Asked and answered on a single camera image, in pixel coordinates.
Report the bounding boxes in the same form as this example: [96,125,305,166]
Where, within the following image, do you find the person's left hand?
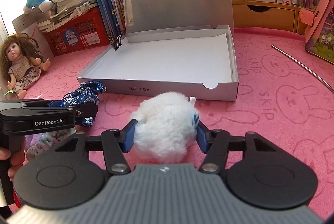
[0,136,26,181]

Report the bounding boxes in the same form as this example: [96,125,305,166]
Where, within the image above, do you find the pink triangular toy house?
[300,0,333,64]

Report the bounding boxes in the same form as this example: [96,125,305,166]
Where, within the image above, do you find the metal rod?
[271,44,334,93]

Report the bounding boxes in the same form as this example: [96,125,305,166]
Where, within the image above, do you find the wooden drawer organizer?
[232,0,307,35]

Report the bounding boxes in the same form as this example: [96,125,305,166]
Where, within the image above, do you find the blue floral fabric pouch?
[49,81,106,132]

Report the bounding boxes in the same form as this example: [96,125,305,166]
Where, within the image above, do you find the green crocheted fabric piece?
[25,128,76,161]

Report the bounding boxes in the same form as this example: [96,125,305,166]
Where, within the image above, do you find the brown haired doll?
[1,33,50,99]

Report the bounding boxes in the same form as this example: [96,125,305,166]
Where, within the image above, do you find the black binder clip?
[108,35,122,51]

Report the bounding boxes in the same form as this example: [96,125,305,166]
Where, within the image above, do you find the stack of books on basket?
[36,0,97,32]

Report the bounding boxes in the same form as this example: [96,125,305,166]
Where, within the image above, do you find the red plastic basket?
[43,7,110,56]

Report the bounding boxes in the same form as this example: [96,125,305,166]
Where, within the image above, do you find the white fluffy plush ball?
[130,92,200,164]

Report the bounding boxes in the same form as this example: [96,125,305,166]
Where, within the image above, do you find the grey cardboard file box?
[78,0,239,101]

